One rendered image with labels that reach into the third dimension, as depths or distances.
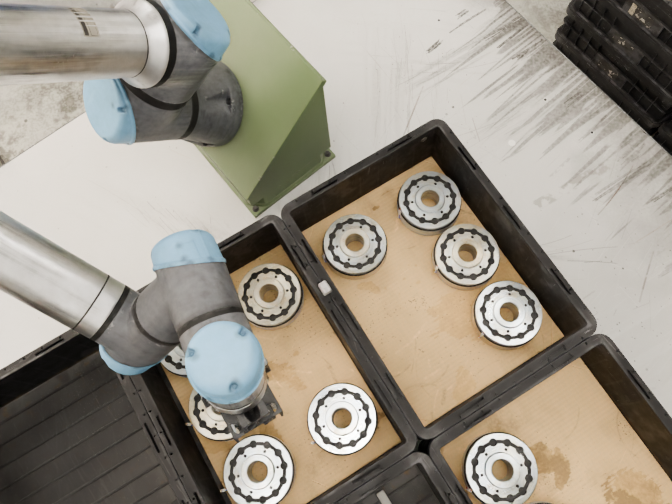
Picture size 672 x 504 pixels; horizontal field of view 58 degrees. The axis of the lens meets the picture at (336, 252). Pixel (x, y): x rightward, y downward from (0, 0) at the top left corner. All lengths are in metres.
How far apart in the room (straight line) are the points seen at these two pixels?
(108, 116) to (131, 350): 0.38
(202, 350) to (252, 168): 0.53
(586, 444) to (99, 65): 0.84
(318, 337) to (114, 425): 0.34
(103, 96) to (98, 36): 0.19
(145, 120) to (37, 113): 1.41
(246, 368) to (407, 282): 0.45
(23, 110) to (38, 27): 1.63
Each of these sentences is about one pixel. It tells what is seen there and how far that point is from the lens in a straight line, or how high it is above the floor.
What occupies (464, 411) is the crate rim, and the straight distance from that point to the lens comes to 0.87.
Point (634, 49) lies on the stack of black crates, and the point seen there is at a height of 0.41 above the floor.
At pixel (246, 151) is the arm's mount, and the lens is 1.09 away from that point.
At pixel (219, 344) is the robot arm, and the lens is 0.61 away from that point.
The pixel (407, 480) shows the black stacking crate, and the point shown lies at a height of 0.83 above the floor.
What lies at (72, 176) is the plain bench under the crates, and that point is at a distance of 1.34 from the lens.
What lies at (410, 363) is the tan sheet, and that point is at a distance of 0.97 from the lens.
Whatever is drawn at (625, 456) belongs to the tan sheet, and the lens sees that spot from 1.03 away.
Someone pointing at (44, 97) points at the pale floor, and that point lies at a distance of 2.39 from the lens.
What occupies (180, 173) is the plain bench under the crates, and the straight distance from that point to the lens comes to 1.26.
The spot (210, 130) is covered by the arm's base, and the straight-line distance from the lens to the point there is 1.07.
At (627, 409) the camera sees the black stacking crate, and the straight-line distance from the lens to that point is 1.01.
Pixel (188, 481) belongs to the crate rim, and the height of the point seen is 0.93.
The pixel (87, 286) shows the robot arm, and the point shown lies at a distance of 0.75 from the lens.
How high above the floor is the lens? 1.79
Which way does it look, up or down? 72 degrees down
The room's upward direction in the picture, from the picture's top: 10 degrees counter-clockwise
